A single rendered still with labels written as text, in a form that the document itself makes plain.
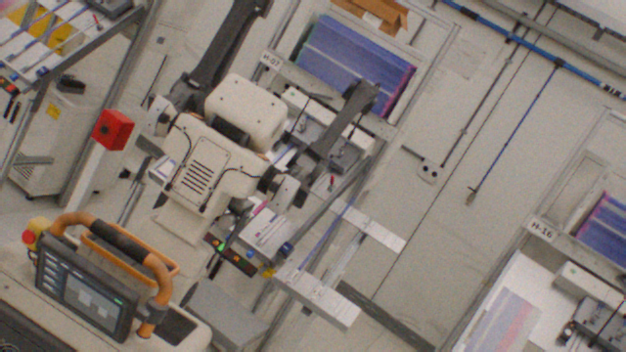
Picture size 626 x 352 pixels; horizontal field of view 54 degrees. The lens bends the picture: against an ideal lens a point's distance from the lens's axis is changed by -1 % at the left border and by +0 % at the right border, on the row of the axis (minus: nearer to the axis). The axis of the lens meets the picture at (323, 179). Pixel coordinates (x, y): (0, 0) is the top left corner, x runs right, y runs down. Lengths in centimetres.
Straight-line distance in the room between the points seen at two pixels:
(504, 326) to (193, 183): 140
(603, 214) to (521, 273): 40
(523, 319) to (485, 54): 212
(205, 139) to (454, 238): 280
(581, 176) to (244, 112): 163
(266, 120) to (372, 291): 288
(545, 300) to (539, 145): 167
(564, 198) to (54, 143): 254
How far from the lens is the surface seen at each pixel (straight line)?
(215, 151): 170
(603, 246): 269
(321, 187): 270
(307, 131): 280
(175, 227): 182
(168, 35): 369
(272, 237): 255
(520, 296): 265
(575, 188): 285
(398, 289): 440
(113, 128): 302
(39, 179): 360
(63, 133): 350
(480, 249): 424
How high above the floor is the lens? 166
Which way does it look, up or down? 13 degrees down
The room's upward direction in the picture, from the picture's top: 30 degrees clockwise
